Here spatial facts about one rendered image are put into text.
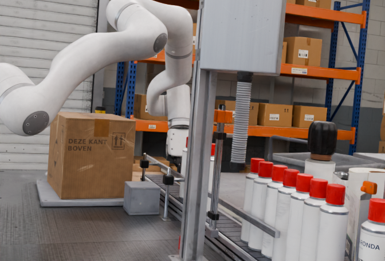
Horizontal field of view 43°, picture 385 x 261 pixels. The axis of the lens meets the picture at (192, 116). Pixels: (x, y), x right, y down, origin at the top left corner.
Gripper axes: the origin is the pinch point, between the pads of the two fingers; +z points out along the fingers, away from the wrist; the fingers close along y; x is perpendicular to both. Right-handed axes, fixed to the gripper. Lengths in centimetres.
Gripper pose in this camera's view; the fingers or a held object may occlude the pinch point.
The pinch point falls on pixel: (181, 172)
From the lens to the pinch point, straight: 171.0
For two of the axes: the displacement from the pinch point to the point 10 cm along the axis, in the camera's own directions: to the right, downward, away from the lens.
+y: 9.4, 0.5, 3.5
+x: -3.5, 2.7, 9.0
